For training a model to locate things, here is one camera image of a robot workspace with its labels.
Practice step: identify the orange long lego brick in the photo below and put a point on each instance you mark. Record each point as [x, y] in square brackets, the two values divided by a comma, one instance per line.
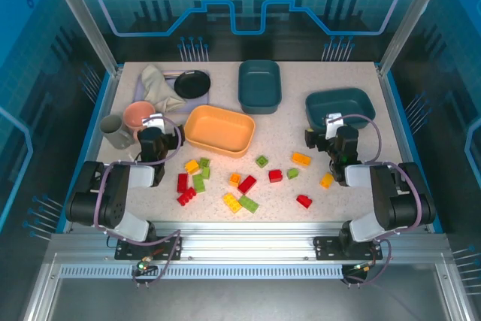
[301, 158]

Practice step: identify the teal plastic container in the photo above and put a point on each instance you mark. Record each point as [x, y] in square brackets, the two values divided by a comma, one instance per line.
[349, 105]
[259, 88]

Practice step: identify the green square lego brick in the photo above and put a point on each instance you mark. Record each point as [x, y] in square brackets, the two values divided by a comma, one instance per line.
[206, 173]
[292, 173]
[204, 162]
[262, 161]

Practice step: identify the red long lego brick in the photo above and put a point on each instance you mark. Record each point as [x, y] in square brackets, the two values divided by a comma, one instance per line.
[182, 182]
[247, 184]

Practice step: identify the orange plastic container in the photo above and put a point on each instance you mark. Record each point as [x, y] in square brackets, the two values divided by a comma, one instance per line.
[219, 129]

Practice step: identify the red stepped lego brick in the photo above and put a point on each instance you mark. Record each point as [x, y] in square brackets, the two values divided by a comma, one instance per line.
[186, 197]

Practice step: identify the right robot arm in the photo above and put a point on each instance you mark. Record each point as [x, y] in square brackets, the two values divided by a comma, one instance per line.
[391, 193]

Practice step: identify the yellow square lego brick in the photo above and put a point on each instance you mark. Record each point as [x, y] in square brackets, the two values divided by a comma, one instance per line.
[192, 166]

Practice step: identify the grey cup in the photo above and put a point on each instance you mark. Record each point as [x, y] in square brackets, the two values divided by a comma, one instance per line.
[118, 137]

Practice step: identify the pink bowl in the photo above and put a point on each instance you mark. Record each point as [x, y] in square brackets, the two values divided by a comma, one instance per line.
[136, 114]

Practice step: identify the green long lego brick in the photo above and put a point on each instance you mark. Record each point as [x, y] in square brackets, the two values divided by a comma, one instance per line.
[248, 204]
[198, 183]

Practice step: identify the lavender tray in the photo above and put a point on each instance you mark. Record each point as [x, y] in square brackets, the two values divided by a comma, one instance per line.
[199, 102]

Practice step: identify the beige cloth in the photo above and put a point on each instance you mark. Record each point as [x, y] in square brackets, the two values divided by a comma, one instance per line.
[158, 86]

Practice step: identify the red notched lego brick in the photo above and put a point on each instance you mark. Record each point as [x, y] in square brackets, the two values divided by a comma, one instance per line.
[304, 201]

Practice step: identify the black plate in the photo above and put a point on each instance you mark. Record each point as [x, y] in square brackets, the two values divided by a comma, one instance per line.
[192, 84]

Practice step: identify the orange square lego brick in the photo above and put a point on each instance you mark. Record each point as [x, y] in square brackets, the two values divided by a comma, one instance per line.
[235, 179]

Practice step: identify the yellow long lego brick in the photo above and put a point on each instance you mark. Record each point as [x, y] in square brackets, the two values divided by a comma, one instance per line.
[232, 202]

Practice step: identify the small LED circuit board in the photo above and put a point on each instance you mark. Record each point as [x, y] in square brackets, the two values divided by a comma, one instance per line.
[144, 265]
[361, 268]

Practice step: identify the slotted aluminium strip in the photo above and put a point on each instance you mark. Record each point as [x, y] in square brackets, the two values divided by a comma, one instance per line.
[240, 272]

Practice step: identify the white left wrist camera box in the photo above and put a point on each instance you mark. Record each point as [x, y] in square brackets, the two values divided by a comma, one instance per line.
[153, 122]

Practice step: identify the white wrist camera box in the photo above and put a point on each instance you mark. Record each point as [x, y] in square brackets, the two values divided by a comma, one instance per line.
[153, 122]
[333, 124]

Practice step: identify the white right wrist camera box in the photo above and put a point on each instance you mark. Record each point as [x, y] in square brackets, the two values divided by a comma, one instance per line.
[333, 124]

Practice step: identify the blue-edged aluminium side rail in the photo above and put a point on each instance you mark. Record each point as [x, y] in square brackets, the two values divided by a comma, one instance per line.
[109, 91]
[389, 91]

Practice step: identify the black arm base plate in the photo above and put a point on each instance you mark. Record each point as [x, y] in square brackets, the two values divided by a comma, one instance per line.
[169, 249]
[327, 247]

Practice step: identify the aluminium front rail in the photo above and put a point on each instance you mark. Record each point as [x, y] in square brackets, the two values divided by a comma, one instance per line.
[248, 238]

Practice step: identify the aluminium frame post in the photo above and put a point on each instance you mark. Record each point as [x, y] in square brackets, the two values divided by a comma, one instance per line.
[80, 16]
[411, 16]

